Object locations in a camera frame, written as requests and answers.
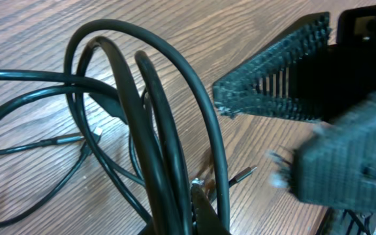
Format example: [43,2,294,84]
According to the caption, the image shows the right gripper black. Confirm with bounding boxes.
[212,5,376,122]

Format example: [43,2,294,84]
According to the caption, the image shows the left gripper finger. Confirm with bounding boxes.
[191,178,230,235]

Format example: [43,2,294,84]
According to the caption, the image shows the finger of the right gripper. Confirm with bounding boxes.
[292,92,376,212]

